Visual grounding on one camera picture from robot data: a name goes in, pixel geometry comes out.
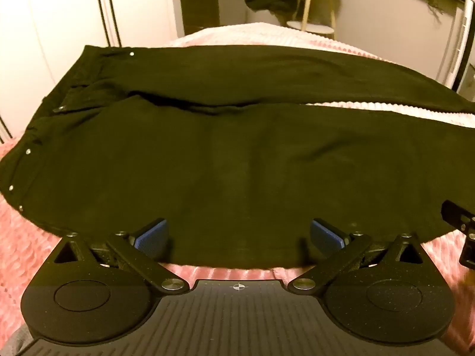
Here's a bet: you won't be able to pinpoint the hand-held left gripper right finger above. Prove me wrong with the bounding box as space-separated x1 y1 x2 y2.
289 220 431 292

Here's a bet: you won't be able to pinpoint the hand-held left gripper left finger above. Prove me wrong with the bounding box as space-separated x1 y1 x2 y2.
48 220 188 294

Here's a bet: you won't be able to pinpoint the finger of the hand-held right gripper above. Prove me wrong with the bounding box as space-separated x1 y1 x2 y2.
441 200 475 268

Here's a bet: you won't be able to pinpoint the black pants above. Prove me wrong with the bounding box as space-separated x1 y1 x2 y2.
0 44 475 269

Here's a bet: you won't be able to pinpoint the pink ribbed blanket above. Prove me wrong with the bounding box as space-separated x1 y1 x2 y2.
0 22 475 356

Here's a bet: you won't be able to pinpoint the person's grey clothing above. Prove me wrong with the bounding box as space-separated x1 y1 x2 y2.
0 319 38 356

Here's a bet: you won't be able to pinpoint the white wardrobe doors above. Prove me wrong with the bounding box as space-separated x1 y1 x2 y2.
0 0 175 145

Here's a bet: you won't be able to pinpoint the dark wooden door panel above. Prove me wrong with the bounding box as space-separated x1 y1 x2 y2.
177 0 220 36

